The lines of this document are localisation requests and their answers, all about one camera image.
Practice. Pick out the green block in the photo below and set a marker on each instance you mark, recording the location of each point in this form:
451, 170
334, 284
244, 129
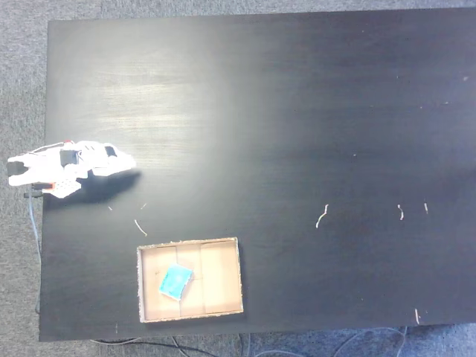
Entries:
175, 281

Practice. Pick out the open cardboard box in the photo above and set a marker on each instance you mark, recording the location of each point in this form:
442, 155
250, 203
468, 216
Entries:
215, 280

